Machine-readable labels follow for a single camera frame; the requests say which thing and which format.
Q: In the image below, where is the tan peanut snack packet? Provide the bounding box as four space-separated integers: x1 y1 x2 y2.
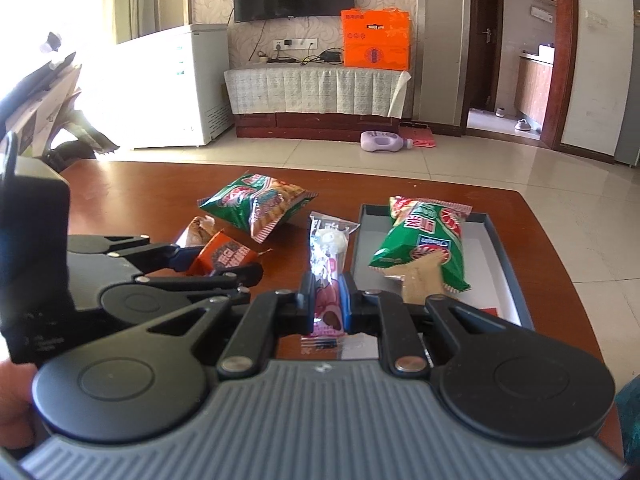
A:
176 216 217 247

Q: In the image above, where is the orange snack packet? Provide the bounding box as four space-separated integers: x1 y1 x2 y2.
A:
186 232 265 276

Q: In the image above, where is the pink white snack packet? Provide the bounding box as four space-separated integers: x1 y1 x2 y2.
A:
300 211 360 360

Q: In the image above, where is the green shrimp chips bag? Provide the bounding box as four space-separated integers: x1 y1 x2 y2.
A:
198 174 317 244
369 195 472 304

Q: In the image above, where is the left hand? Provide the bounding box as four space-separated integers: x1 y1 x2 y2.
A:
0 360 37 450

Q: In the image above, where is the green shrimp chips bag in tray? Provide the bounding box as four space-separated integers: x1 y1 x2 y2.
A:
369 195 472 304

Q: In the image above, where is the grey shallow tray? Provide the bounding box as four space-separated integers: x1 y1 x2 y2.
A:
350 205 535 330

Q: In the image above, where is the white chest freezer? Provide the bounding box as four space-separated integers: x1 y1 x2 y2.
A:
100 24 233 148

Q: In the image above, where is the purple detergent bottle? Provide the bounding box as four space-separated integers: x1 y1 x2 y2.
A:
360 130 413 153

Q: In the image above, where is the dark red TV cabinet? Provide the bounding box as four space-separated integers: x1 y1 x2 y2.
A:
234 113 400 142

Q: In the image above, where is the stack of papers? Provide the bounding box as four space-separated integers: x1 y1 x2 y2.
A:
1 32 118 172

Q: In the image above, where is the white lace table cloth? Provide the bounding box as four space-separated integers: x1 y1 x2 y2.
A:
224 63 411 118

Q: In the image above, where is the grey slipper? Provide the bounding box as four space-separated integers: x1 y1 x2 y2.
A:
514 119 532 132

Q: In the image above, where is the black router box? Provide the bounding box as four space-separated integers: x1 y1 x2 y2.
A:
319 49 343 64

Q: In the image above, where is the teal patterned cloth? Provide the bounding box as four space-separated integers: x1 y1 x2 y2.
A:
615 376 640 466

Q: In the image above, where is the orange gift box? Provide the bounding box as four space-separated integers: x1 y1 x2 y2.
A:
341 9 410 72

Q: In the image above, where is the wooden kitchen counter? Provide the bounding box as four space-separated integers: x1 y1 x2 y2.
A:
514 54 553 131

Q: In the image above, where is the dark wooden door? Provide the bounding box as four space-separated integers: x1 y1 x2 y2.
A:
465 0 503 110

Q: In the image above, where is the white wall power strip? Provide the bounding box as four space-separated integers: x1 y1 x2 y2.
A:
272 38 318 51

